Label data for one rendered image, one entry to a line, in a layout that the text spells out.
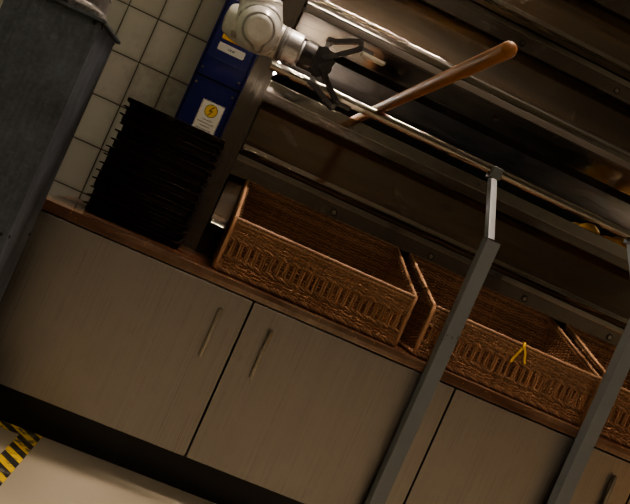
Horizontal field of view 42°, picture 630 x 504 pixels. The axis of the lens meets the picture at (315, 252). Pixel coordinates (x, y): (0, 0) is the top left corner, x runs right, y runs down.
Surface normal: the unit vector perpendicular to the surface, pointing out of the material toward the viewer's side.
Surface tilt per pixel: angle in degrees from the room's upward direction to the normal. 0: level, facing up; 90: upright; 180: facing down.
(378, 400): 90
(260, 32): 108
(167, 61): 90
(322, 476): 90
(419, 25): 70
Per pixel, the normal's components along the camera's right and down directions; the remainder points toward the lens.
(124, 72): 0.13, 0.07
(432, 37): 0.26, -0.25
